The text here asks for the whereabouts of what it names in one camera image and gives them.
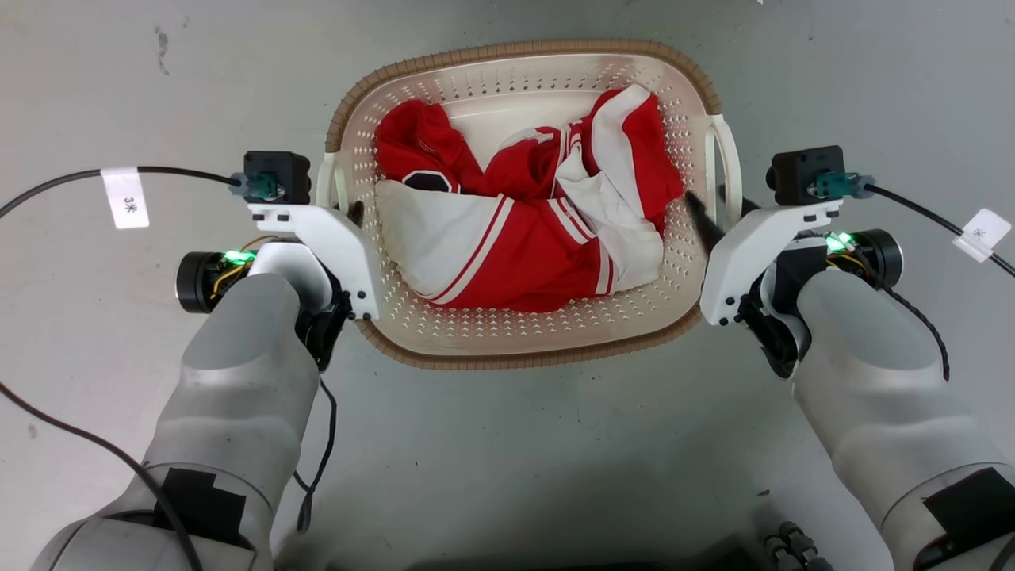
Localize black right camera cable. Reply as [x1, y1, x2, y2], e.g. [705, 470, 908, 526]
[868, 184, 1015, 279]

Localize red and white jersey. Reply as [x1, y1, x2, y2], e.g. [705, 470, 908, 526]
[374, 84, 686, 313]

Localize black twisted right arm cable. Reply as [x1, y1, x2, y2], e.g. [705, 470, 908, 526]
[860, 262, 952, 383]

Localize teal right cable connector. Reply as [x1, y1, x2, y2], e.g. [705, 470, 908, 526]
[808, 172, 876, 201]

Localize white printed cable tag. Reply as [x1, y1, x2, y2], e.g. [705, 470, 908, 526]
[952, 208, 1013, 263]
[101, 167, 151, 231]

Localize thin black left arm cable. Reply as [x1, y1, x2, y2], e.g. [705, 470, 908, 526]
[0, 381, 206, 571]

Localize cream laundry basket brown rim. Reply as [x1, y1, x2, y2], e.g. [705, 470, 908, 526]
[316, 38, 745, 372]

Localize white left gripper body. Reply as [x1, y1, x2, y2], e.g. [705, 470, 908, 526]
[247, 203, 384, 322]

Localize teal left cable connector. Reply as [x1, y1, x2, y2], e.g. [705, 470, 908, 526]
[229, 173, 285, 201]

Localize black left camera cable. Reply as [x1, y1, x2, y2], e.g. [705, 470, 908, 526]
[0, 165, 240, 220]

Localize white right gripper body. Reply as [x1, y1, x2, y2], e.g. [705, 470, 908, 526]
[699, 200, 844, 328]

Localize black camera cable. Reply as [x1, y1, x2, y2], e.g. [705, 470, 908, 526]
[868, 184, 1015, 279]
[0, 165, 240, 220]

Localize teal cable connector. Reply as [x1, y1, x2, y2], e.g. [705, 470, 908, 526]
[229, 173, 285, 201]
[808, 172, 876, 201]

